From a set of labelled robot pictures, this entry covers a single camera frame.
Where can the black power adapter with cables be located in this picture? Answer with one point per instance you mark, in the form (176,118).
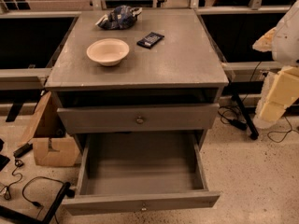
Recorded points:
(230,115)

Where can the grey wooden drawer cabinet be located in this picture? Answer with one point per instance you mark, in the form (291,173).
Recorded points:
(181,69)

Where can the white bowl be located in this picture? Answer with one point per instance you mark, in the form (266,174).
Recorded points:
(108,52)

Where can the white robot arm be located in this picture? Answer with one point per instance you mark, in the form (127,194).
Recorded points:
(280,90)

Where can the black stand leg left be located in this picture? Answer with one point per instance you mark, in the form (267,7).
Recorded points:
(19,218)

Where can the black table leg right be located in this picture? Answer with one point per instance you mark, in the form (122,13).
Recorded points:
(253,131)

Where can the dark blue snack packet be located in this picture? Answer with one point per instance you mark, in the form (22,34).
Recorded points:
(150,40)

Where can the grey drawer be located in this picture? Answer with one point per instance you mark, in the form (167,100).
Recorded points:
(137,118)
(140,171)

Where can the brown cardboard box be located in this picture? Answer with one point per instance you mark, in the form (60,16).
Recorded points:
(52,145)

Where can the crumpled blue chip bag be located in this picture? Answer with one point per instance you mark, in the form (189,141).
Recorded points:
(120,18)

